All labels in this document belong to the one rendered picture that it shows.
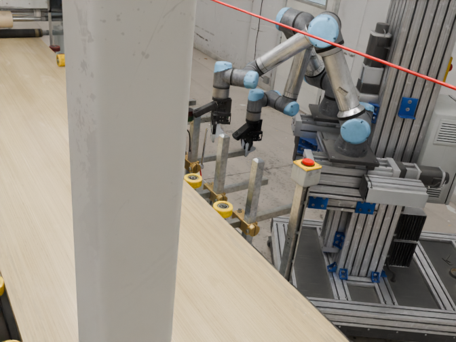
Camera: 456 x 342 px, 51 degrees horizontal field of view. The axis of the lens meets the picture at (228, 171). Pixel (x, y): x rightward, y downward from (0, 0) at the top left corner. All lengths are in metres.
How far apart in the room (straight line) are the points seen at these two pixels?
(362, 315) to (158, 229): 2.40
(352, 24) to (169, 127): 4.96
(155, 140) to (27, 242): 1.52
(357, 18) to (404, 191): 3.12
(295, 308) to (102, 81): 1.35
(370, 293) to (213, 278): 1.39
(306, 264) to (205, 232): 1.19
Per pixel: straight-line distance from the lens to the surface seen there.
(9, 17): 4.24
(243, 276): 1.60
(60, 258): 1.66
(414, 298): 2.89
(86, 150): 0.24
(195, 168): 2.31
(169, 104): 0.23
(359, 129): 2.03
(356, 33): 5.13
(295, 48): 2.14
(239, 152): 2.50
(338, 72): 2.00
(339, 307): 2.62
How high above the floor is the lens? 1.91
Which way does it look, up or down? 27 degrees down
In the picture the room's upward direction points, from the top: 7 degrees clockwise
